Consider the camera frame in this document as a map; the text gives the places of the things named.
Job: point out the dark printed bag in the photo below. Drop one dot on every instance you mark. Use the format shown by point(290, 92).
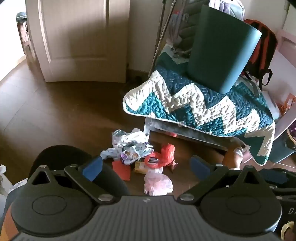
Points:
point(292, 128)

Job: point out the red black backpack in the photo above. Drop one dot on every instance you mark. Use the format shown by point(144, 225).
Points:
point(266, 46)

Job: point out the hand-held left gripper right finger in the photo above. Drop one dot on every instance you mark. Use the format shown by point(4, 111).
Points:
point(200, 166)

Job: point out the pale panelled door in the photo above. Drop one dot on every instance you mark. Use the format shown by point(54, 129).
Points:
point(81, 34)

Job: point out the pink plastic bag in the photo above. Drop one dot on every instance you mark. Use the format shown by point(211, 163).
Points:
point(157, 183)

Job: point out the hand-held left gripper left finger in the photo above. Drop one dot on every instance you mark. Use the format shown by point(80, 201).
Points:
point(92, 170)

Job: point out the orange packet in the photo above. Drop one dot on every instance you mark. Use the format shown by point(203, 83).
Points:
point(289, 102)

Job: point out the teal plastic bin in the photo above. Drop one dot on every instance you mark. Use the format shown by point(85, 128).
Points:
point(219, 51)

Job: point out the red paper card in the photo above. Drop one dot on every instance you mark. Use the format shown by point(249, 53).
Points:
point(121, 172)

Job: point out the purple snack packet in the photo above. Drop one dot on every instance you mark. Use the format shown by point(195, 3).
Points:
point(129, 155)

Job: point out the pink bed frame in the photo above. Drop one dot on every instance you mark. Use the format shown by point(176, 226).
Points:
point(288, 39)

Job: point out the folded metal stand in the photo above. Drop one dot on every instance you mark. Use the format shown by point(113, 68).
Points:
point(161, 30)

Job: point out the yellow packet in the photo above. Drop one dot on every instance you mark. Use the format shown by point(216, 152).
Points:
point(140, 167)

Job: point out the red plastic bag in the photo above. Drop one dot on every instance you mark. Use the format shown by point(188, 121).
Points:
point(161, 157)

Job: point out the teal white zigzag quilt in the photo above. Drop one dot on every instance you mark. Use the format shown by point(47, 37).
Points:
point(185, 97)

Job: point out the white blue plastic bag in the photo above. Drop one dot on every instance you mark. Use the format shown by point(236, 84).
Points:
point(122, 139)

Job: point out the purple grey backpack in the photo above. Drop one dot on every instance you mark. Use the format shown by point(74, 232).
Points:
point(185, 34)

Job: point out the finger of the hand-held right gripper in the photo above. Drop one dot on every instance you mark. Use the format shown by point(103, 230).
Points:
point(276, 178)

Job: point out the brown wrapper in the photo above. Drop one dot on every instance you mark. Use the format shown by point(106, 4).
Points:
point(173, 165)

